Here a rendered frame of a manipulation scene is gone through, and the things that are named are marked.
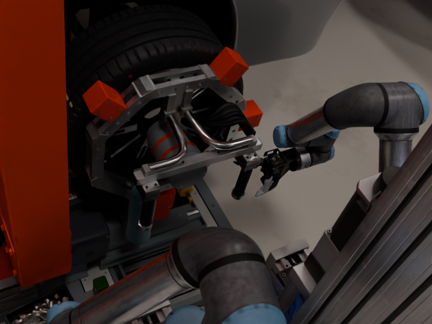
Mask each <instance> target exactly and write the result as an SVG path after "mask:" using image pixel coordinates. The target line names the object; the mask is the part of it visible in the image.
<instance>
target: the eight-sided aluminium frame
mask: <svg viewBox="0 0 432 324"><path fill-rule="evenodd" d="M220 81H221V80H220V78H219V77H218V76H217V74H216V73H215V72H214V70H213V69H212V67H211V66H209V65H207V64H202V65H200V64H198V65H197V66H192V67H187V68H183V69H177V70H173V71H167V72H164V73H158V74H154V75H145V76H142V77H139V78H138V79H137V80H135V81H134V82H132V83H131V85H130V86H129V87H128V88H127V89H126V90H124V92H123V93H122V94H121V95H120V96H121V98H122V100H123V101H124V103H125V105H126V106H127V109H126V110H125V111H123V112H122V113H121V114H120V115H119V117H117V118H116V119H115V120H114V121H113V122H112V123H109V122H108V121H105V120H103V119H101V118H99V117H96V118H95V119H93V120H91V122H90V123H89V124H88V125H87V126H86V127H85V173H86V176H87V178H88V180H89V182H90V184H91V186H93V187H95V188H96V189H98V188H99V189H101V190H105V191H107V192H111V193H113V194H116V195H119V196H122V197H125V198H128V200H129V199H131V190H132V188H133V187H134V186H135V184H134V182H133V180H130V179H127V178H125V177H122V176H120V175H118V174H115V173H112V172H110V171H107V170H104V154H105V141H106V140H107V139H108V138H109V137H110V136H112V135H113V134H114V133H115V132H116V131H117V130H118V129H119V128H120V127H121V126H122V125H123V124H124V123H126V122H127V121H128V120H129V119H130V118H131V117H133V116H134V115H135V114H136V113H137V112H138V111H139V110H140V109H141V108H142V107H143V106H144V105H146V104H147V103H148V102H149V101H151V100H153V99H155V98H161V97H164V96H168V95H172V94H178V93H183V92H186V91H189V90H196V89H201V88H205V87H209V88H210V89H211V90H213V91H214V92H216V93H217V94H218V95H219V96H221V97H222V98H223V99H225V101H227V102H233V103H234V104H237V105H238V106H239V108H240V109H241V111H242V112H243V113H244V111H245V110H246V105H247V102H246V101H245V99H244V97H243V96H242V95H241V94H240V92H239V91H238V90H237V89H236V87H233V86H232V87H228V86H226V85H224V84H222V83H220ZM227 102H226V103H227ZM239 127H240V126H239V125H238V124H237V125H234V126H232V127H219V130H218V133H217V134H216V136H215V137H213V138H214V139H216V140H219V141H232V140H235V138H236V136H237V132H238V130H239ZM215 149H216V148H213V147H211V146H209V145H208V144H205V145H204V146H203V147H202V148H200V149H199V150H200V151H201V153H203V152H207V151H211V150H215ZM157 182H158V183H159V185H160V187H161V192H163V191H165V190H169V189H172V188H174V187H173V186H172V185H171V184H170V181H169V180H168V179H167V178H162V179H158V180H157Z"/></svg>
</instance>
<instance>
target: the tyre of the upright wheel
mask: <svg viewBox="0 0 432 324"><path fill-rule="evenodd" d="M223 49H224V46H223V45H222V43H221V42H220V40H219V39H218V38H217V37H216V35H215V34H214V33H213V32H212V30H211V29H210V27H209V26H208V25H207V24H206V23H205V22H204V21H203V20H202V19H201V18H200V17H199V16H197V15H195V14H194V13H192V12H190V11H188V10H185V9H184V8H180V7H177V6H172V5H165V4H150V5H148V4H147V5H143V6H135V7H133V8H127V9H125V10H120V11H118V13H116V12H115V13H112V14H111V15H109V17H108V16H106V17H104V18H103V19H102V20H101V19H100V20H99V21H96V22H95V23H93V25H90V26H88V27H87V28H86V29H85V30H83V31H82V32H80V33H79V34H78V36H76V37H75V38H74V39H73V40H72V41H71V43H69V44H68V45H67V46H66V48H65V52H66V103H67V154H68V165H69V167H70V169H72V171H74V173H75V174H76V175H78V176H79V177H81V178H82V179H83V180H85V181H88V182H89V180H88V178H87V176H86V170H85V165H86V134H85V131H86V126H87V125H88V124H89V123H90V122H91V120H93V119H95V118H96V116H95V115H93V114H91V113H90V111H89V109H88V107H87V105H86V103H85V101H84V99H83V97H82V95H83V94H84V93H85V92H86V91H87V90H88V89H89V88H90V87H91V86H93V85H94V84H95V83H96V82H97V81H98V80H100V81H101V82H103V83H105V84H107V85H108V86H110V87H111V88H113V89H115V90H117V91H118V92H120V91H121V90H122V89H123V88H125V87H127V86H128V85H129V84H131V83H132V82H134V81H135V80H137V79H138V78H139V77H144V76H145V75H149V74H151V73H154V72H156V71H160V70H163V69H168V68H175V67H182V66H190V67H192V66H197V65H198V64H200V65H202V64H207V65H210V64H211V63H212V61H213V60H214V59H215V58H216V57H217V55H218V54H219V53H220V52H221V51H222V50H223Z"/></svg>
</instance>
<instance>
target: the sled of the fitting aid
mask: <svg viewBox="0 0 432 324"><path fill-rule="evenodd" d="M188 200H189V202H190V203H189V204H186V205H184V206H182V207H183V209H184V211H185V213H186V214H187V216H188V224H185V225H182V226H179V227H176V228H173V229H170V230H168V231H164V232H162V233H158V234H156V235H153V236H150V238H149V240H148V241H147V242H146V243H144V244H133V243H130V244H126V245H124V246H120V247H117V248H114V249H111V250H109V251H108V253H107V256H105V255H104V256H101V257H100V258H98V259H96V262H97V264H98V267H99V268H100V270H103V269H107V268H108V267H112V266H115V265H117V264H120V263H123V262H126V261H128V260H132V259H134V258H138V257H140V256H143V255H146V254H149V253H151V252H154V251H157V250H160V249H163V248H166V247H168V246H171V244H172V243H173V241H174V240H176V239H178V238H179V237H181V236H183V235H184V234H186V233H188V232H190V231H193V230H196V229H199V228H205V227H207V223H206V222H205V220H204V218H203V216H202V215H201V213H200V211H199V209H198V208H197V206H196V204H195V203H194V201H193V197H191V198H189V199H188Z"/></svg>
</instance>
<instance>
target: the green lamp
mask: <svg viewBox="0 0 432 324"><path fill-rule="evenodd" d="M93 287H94V290H95V292H96V294H98V293H100V292H101V291H103V290H104V289H106V288H108V287H109V283H108V281H107V279H106V277H105V276H101V277H98V278H95V279H93Z"/></svg>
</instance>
